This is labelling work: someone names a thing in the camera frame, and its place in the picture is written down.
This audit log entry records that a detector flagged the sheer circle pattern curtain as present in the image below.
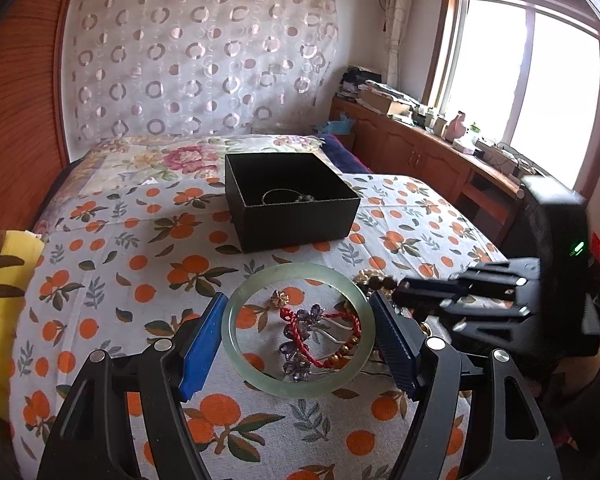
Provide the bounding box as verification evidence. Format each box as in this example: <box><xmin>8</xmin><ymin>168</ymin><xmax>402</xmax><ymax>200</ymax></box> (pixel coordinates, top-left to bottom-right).
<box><xmin>71</xmin><ymin>0</ymin><xmax>342</xmax><ymax>144</ymax></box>

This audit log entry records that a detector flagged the brown wooden bead bracelet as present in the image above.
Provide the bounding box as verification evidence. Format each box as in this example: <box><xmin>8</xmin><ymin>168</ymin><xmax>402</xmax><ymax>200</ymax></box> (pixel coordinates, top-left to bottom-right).
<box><xmin>351</xmin><ymin>268</ymin><xmax>433</xmax><ymax>341</ymax></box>

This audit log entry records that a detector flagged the person's right forearm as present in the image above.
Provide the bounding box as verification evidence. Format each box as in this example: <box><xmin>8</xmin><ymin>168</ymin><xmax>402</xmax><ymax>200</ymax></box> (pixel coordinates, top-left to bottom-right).
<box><xmin>552</xmin><ymin>338</ymin><xmax>600</xmax><ymax>456</ymax></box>

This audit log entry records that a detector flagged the black cardboard box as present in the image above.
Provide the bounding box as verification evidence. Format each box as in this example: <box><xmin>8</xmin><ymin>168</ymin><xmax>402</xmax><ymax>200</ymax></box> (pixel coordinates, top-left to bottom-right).
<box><xmin>224</xmin><ymin>152</ymin><xmax>362</xmax><ymax>253</ymax></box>

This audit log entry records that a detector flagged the purple crystal hairpin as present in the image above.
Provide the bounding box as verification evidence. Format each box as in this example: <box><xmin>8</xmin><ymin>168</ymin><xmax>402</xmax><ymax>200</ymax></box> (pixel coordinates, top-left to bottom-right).
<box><xmin>278</xmin><ymin>305</ymin><xmax>367</xmax><ymax>379</ymax></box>

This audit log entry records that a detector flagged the pale green jade bangle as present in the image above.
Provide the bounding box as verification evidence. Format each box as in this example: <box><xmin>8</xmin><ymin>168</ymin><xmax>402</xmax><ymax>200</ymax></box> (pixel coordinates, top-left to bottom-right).
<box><xmin>221</xmin><ymin>263</ymin><xmax>377</xmax><ymax>394</ymax></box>

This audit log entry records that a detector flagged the red braided bracelet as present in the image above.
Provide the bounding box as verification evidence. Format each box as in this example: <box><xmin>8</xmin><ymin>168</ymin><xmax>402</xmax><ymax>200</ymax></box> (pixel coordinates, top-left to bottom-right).
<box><xmin>279</xmin><ymin>305</ymin><xmax>374</xmax><ymax>369</ymax></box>

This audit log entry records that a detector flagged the wooden slatted wardrobe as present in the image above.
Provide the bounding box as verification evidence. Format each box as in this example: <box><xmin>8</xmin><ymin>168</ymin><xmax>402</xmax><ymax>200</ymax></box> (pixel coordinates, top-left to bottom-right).
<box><xmin>0</xmin><ymin>0</ymin><xmax>88</xmax><ymax>247</ymax></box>

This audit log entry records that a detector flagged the navy blue blanket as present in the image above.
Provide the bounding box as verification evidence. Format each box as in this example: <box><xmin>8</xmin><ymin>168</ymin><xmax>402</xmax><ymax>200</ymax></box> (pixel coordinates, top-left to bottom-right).
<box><xmin>320</xmin><ymin>133</ymin><xmax>374</xmax><ymax>175</ymax></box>

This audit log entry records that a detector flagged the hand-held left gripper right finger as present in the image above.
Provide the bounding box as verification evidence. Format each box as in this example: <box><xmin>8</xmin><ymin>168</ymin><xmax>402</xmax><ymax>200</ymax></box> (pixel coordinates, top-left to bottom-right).
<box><xmin>367</xmin><ymin>291</ymin><xmax>565</xmax><ymax>480</ymax></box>

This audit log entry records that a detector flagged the thin silver bracelet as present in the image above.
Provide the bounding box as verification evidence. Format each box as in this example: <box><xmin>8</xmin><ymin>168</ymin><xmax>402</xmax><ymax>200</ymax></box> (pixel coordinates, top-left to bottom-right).
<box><xmin>261</xmin><ymin>188</ymin><xmax>322</xmax><ymax>205</ymax></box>

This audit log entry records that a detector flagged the cardboard box with clutter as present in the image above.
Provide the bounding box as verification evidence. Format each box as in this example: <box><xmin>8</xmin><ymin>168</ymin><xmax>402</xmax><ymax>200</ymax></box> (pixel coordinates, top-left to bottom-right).
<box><xmin>336</xmin><ymin>66</ymin><xmax>417</xmax><ymax>117</ymax></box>

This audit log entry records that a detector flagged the blue plastic bag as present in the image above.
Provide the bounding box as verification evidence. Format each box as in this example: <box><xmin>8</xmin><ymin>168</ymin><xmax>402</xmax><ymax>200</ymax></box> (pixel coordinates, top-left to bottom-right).
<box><xmin>314</xmin><ymin>112</ymin><xmax>356</xmax><ymax>136</ymax></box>

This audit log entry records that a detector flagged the pink figurine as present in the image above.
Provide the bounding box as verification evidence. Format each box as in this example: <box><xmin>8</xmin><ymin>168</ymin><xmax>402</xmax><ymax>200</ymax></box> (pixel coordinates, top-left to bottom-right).
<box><xmin>443</xmin><ymin>111</ymin><xmax>469</xmax><ymax>141</ymax></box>

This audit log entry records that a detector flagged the floral blanket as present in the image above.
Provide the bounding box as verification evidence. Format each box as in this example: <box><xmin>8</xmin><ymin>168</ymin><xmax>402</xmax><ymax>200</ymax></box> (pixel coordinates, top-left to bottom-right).
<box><xmin>32</xmin><ymin>134</ymin><xmax>331</xmax><ymax>235</ymax></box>

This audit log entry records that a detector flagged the yellow and brown plush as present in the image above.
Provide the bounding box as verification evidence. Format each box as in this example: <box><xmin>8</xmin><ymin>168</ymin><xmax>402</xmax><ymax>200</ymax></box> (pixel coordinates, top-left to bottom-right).
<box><xmin>0</xmin><ymin>230</ymin><xmax>46</xmax><ymax>443</ymax></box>

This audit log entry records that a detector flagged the patterned window curtain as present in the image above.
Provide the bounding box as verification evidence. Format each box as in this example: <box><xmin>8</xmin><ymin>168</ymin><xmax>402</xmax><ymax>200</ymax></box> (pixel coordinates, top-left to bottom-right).
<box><xmin>382</xmin><ymin>0</ymin><xmax>419</xmax><ymax>89</ymax></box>

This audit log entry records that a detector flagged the orange fruit print cloth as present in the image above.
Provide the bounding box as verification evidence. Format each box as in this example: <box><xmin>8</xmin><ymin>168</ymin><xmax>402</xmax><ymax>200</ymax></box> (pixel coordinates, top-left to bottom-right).
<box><xmin>7</xmin><ymin>174</ymin><xmax>512</xmax><ymax>480</ymax></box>

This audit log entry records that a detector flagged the wooden framed window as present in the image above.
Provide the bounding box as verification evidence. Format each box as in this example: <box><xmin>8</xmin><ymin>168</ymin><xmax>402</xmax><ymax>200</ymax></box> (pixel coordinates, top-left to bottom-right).
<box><xmin>422</xmin><ymin>0</ymin><xmax>600</xmax><ymax>197</ymax></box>

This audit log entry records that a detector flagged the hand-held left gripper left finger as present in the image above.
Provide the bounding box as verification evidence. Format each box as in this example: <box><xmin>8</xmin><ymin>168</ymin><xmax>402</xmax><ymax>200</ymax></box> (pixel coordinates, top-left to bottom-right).
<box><xmin>36</xmin><ymin>291</ymin><xmax>230</xmax><ymax>480</ymax></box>

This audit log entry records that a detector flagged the wooden side cabinet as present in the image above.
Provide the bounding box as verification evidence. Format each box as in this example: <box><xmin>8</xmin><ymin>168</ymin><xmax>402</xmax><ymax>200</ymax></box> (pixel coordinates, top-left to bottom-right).
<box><xmin>329</xmin><ymin>96</ymin><xmax>531</xmax><ymax>252</ymax></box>

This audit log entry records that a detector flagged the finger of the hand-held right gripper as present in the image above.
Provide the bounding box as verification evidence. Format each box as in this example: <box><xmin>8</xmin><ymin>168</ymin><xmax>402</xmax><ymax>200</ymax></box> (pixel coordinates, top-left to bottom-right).
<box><xmin>393</xmin><ymin>258</ymin><xmax>542</xmax><ymax>312</ymax></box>
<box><xmin>414</xmin><ymin>296</ymin><xmax>537</xmax><ymax>347</ymax></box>

